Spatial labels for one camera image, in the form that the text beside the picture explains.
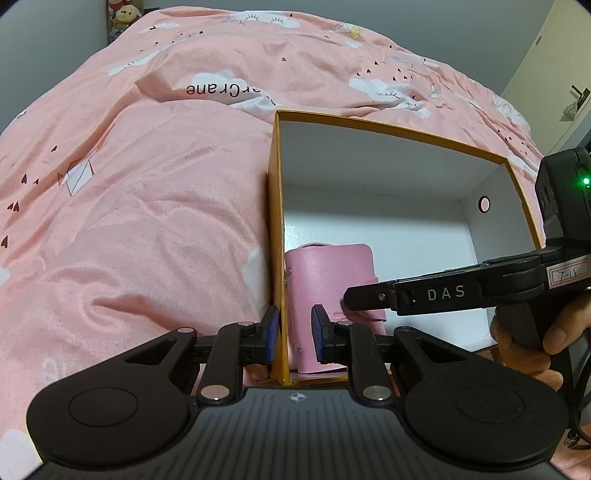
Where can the pink printed blanket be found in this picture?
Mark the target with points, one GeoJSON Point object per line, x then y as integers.
{"type": "Point", "coordinates": [138, 207]}

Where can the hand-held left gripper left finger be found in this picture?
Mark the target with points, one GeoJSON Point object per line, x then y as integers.
{"type": "Point", "coordinates": [272, 334]}

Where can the stuffed toy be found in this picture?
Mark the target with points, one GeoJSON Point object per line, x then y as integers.
{"type": "Point", "coordinates": [123, 16]}

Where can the pink box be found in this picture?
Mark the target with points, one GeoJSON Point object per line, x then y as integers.
{"type": "Point", "coordinates": [332, 281]}

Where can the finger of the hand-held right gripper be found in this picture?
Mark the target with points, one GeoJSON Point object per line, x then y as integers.
{"type": "Point", "coordinates": [415, 293]}

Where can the orange cardboard box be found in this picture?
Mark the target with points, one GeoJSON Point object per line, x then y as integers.
{"type": "Point", "coordinates": [392, 175]}

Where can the person's right hand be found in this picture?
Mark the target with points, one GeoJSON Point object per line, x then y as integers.
{"type": "Point", "coordinates": [565, 334]}

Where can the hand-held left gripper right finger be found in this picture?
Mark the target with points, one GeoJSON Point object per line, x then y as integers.
{"type": "Point", "coordinates": [318, 337]}

